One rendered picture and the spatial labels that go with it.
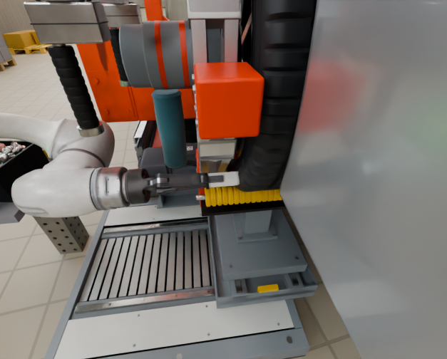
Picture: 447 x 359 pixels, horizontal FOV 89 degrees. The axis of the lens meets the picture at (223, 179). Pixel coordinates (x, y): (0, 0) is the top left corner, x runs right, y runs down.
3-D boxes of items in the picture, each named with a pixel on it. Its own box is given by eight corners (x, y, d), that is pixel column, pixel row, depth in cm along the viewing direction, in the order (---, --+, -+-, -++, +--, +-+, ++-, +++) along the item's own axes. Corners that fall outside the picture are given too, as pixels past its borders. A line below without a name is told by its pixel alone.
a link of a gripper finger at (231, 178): (207, 174, 50) (207, 173, 49) (237, 172, 51) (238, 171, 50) (207, 187, 50) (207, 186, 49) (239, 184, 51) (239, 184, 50)
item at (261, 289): (312, 297, 84) (319, 283, 79) (217, 310, 81) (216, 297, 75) (272, 204, 124) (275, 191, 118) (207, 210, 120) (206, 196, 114)
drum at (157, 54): (222, 95, 53) (222, 21, 44) (128, 98, 51) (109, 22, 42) (216, 79, 64) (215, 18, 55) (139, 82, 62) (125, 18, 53)
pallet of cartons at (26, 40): (30, 48, 647) (22, 30, 621) (61, 46, 663) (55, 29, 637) (10, 55, 554) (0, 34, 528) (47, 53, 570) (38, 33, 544)
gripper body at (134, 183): (135, 204, 52) (175, 201, 53) (122, 204, 44) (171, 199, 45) (133, 172, 53) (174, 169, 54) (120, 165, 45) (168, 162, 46)
